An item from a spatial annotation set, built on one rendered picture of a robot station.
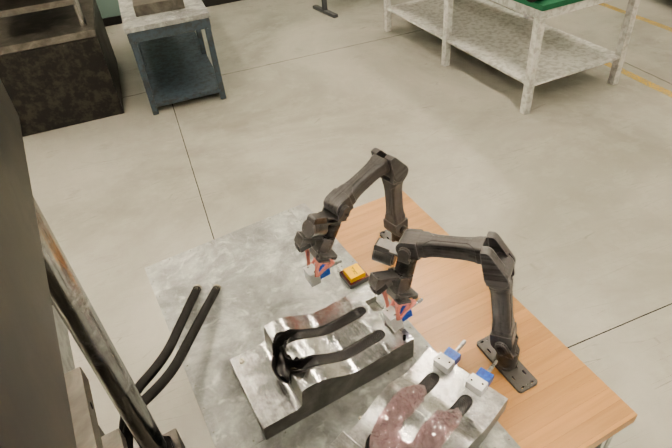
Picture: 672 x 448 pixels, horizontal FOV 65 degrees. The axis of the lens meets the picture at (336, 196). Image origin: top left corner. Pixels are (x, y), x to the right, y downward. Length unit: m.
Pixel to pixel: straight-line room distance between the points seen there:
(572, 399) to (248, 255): 1.20
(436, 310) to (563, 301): 1.31
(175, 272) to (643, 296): 2.34
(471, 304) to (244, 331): 0.77
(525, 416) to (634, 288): 1.70
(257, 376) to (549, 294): 1.85
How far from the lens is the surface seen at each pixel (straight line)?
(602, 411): 1.74
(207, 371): 1.79
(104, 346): 1.27
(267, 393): 1.62
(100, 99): 5.20
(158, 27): 4.78
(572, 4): 4.40
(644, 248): 3.51
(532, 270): 3.17
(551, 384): 1.74
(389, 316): 1.62
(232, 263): 2.08
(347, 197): 1.63
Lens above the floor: 2.21
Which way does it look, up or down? 38 degrees down
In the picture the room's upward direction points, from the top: 5 degrees counter-clockwise
